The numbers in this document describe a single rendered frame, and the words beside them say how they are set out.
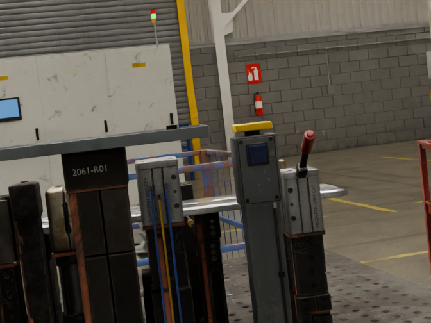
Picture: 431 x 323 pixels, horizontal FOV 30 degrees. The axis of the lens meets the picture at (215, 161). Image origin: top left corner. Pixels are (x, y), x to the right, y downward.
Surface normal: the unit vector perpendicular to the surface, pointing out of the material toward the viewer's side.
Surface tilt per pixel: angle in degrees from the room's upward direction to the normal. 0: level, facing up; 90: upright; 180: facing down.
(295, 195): 90
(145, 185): 90
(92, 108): 90
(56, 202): 90
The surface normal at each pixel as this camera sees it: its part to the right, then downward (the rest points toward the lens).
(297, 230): 0.10, 0.06
